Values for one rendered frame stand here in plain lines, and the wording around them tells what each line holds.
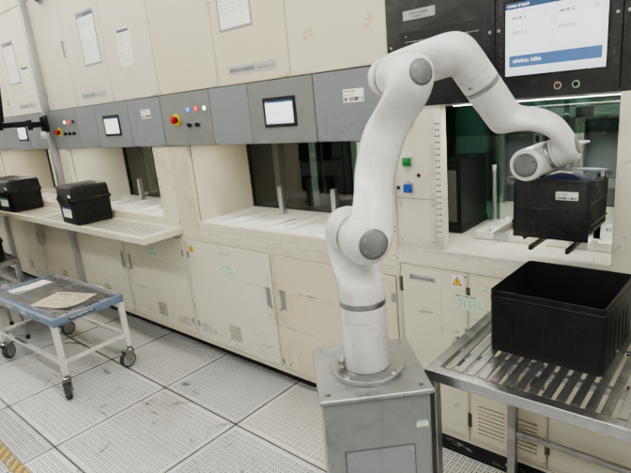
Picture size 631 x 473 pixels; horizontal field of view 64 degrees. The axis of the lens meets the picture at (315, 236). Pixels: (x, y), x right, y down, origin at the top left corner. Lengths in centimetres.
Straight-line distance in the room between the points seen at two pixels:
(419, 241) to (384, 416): 87
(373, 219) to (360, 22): 105
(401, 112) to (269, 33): 126
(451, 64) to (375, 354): 72
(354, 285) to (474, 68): 59
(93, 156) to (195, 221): 154
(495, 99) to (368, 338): 66
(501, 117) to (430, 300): 92
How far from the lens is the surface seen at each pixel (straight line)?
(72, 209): 370
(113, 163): 439
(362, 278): 126
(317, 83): 216
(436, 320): 208
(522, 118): 137
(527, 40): 175
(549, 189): 163
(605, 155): 263
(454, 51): 129
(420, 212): 197
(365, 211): 116
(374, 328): 128
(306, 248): 237
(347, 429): 132
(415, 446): 139
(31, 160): 574
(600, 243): 197
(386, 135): 120
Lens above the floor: 145
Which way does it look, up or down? 15 degrees down
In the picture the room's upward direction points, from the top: 5 degrees counter-clockwise
